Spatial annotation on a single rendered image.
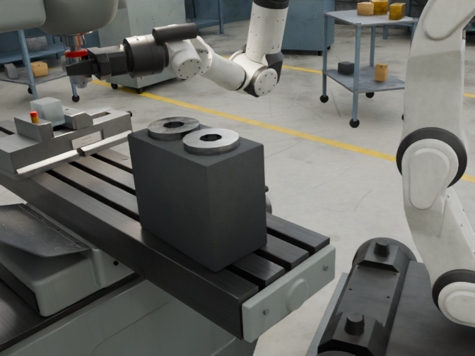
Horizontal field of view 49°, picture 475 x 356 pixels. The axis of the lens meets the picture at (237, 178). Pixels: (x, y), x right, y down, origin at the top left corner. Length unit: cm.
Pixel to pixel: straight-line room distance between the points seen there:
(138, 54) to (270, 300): 61
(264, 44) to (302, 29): 579
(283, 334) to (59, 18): 156
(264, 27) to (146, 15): 443
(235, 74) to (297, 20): 584
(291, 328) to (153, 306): 103
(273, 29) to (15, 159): 69
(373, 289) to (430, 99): 57
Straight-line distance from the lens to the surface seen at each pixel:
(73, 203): 115
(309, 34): 713
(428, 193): 118
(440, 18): 109
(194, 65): 121
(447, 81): 115
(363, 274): 154
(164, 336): 139
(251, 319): 81
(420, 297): 152
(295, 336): 221
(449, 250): 130
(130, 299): 125
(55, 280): 113
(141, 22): 570
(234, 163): 80
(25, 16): 100
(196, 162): 78
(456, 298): 131
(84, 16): 110
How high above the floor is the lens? 146
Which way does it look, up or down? 25 degrees down
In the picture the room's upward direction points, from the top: 3 degrees counter-clockwise
